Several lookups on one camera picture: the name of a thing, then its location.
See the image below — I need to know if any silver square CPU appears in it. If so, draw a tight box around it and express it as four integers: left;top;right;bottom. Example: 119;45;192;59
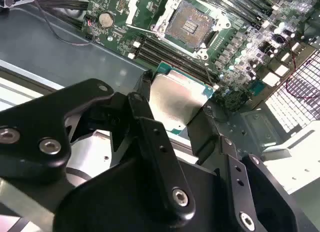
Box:
149;61;216;137

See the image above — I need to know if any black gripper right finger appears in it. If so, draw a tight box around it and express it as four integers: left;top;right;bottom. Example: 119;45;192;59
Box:
186;105;300;232

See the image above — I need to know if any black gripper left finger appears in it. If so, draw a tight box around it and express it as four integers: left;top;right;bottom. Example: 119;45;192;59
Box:
0;70;197;227

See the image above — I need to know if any metal socket cover frame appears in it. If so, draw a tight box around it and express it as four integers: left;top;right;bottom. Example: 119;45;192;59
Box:
125;0;177;30

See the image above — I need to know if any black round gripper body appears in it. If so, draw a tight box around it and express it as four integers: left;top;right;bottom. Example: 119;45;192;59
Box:
53;154;238;232

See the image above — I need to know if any thin wire locking lever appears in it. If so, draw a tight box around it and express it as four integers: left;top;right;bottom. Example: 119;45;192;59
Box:
125;23;165;37
202;61;215;84

